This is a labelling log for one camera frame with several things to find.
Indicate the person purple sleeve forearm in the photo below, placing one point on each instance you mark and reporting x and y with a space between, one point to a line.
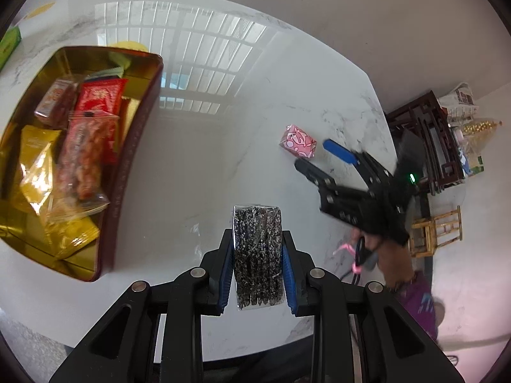
415 296

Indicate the dark wooden side table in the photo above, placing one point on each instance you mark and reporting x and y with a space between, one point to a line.
425 118

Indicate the small bamboo stool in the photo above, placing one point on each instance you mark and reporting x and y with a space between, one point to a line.
429 234

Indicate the small red candy box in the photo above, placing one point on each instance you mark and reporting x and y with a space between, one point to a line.
54 108

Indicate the gold bead ornament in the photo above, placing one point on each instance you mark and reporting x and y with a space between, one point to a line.
480 128

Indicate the gold Wan Li Yuan packet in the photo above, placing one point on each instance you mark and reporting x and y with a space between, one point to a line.
69 247

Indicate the newspaper bundle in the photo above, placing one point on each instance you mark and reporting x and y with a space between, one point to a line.
458 104

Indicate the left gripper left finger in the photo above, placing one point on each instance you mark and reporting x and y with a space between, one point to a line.
219 266

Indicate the person right hand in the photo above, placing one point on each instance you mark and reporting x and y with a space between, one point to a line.
394 260

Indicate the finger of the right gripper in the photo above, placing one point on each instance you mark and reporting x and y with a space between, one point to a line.
314 174
351 157

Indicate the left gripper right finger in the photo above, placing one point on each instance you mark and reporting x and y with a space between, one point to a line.
296 266

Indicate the red snack packet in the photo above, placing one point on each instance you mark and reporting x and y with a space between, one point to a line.
104 95

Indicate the black sesame bar packet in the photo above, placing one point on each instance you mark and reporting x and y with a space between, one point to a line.
257 240

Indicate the gold foil snack packet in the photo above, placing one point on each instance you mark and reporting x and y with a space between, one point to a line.
34 178

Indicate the green box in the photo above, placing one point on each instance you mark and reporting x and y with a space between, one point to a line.
8 45

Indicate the clear bag orange snacks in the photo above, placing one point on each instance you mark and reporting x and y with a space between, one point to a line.
77 189

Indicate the dark red toffee tin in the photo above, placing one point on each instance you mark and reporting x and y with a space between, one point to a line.
83 63

